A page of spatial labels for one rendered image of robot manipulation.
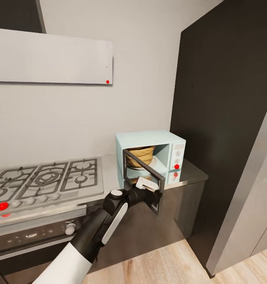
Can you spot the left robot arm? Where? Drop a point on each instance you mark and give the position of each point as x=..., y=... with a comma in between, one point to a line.
x=73, y=263

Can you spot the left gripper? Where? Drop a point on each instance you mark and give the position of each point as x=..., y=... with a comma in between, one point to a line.
x=145, y=195

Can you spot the microwave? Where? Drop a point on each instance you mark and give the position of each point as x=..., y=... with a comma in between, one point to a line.
x=167, y=155

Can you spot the range hood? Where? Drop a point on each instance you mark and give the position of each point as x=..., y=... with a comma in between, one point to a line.
x=29, y=54

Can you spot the popcorn bag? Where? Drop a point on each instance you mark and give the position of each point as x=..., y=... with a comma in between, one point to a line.
x=144, y=153

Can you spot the oven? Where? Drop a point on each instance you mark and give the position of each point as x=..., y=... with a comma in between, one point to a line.
x=27, y=248

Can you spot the fridge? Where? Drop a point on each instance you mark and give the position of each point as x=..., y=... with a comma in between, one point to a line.
x=220, y=109

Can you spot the burner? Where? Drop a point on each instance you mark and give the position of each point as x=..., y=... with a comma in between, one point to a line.
x=38, y=185

